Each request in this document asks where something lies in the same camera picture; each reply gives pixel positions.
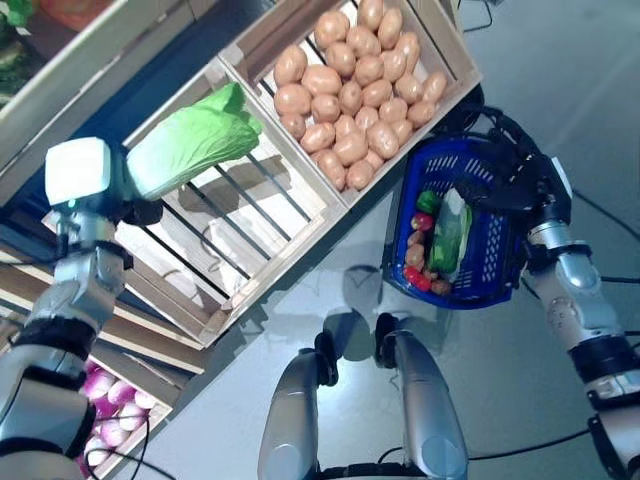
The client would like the napa cabbage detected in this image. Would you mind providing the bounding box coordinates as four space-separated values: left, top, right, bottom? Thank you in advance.
427 188 469 274
449 202 475 284
125 82 264 202

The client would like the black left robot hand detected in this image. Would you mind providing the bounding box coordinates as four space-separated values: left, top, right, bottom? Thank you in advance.
102 143 165 230

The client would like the silver left robot leg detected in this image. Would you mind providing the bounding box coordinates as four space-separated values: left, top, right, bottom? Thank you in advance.
257 307 374 480

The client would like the wooden turnip crate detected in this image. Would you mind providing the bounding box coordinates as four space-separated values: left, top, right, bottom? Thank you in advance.
74 349 176 480

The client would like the wooden cabbage crate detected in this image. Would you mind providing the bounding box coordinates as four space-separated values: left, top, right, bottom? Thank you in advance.
42 52 351 351

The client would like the black cable bundle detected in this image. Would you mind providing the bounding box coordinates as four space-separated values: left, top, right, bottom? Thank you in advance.
449 87 541 151

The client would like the large wooden pumpkin crate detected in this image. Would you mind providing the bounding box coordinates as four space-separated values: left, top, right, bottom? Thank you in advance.
0 0 221 174

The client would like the left wrist camera housing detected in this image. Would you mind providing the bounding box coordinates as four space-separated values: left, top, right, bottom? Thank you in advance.
43 137 114 206

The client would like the red pepper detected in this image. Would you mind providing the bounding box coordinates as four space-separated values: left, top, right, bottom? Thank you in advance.
402 265 434 294

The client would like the blue plastic shopping basket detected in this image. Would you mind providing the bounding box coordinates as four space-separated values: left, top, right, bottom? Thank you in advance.
382 135 526 312

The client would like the wooden potato crate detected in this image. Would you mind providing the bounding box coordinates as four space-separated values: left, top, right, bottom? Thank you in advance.
217 0 484 209

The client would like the wooden display shelf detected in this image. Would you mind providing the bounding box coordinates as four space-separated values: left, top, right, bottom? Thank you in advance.
0 0 281 396

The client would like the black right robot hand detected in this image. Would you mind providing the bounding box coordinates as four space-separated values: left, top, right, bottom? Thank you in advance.
452 132 556 214

